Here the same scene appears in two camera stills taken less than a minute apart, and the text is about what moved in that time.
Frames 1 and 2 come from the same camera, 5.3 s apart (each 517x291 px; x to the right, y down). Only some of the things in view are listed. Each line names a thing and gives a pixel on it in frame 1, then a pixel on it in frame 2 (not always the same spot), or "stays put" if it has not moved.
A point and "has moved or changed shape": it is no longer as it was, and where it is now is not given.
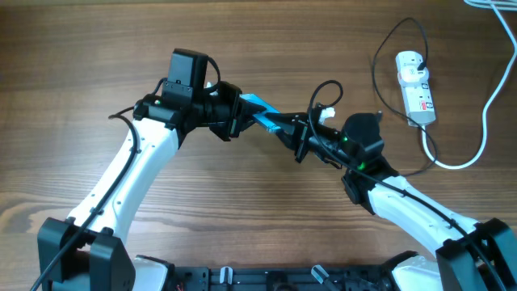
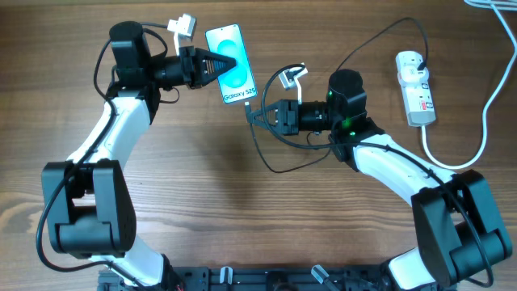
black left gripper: x=239 y=108 -> x=197 y=56
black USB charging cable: x=422 y=65 -> x=390 y=27
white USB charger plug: x=410 y=76 stays put
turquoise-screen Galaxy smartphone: x=260 y=117 has moved or changed shape
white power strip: x=418 y=100 stays put
